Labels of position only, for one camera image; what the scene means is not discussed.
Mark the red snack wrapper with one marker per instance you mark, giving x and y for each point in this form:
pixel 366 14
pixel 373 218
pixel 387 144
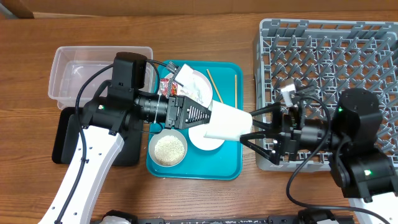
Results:
pixel 166 88

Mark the large white plate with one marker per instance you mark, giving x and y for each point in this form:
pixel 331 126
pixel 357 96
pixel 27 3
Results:
pixel 200 90

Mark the grey bowl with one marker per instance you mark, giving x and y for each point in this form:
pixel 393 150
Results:
pixel 163 133

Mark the black waste tray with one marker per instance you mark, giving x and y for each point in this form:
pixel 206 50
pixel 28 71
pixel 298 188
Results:
pixel 67 137

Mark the grey dish rack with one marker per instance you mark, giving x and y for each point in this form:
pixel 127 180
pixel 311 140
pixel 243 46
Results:
pixel 332 56

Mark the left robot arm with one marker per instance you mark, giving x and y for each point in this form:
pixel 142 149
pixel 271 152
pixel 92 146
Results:
pixel 106 109

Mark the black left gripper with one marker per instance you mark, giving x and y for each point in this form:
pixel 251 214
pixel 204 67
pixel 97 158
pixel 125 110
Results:
pixel 175 119

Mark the pile of rice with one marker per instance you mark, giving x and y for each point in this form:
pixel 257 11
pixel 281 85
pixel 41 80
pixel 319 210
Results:
pixel 169 150

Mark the teal plastic tray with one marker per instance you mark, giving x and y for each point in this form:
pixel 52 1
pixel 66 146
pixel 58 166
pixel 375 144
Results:
pixel 225 162

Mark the wooden chopstick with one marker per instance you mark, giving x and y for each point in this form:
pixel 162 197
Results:
pixel 236 91
pixel 214 85

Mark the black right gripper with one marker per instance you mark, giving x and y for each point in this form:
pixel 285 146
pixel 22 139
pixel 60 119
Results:
pixel 284 124

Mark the pink white bowl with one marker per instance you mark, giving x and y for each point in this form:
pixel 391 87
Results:
pixel 197 137

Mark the white cup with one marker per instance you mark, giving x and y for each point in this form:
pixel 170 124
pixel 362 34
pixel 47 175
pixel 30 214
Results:
pixel 227 122

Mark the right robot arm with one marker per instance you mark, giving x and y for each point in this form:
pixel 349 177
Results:
pixel 365 175

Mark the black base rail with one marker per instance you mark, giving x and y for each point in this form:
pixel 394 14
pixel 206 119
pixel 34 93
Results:
pixel 115 216

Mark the clear plastic storage box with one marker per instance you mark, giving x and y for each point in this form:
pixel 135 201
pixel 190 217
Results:
pixel 73 65

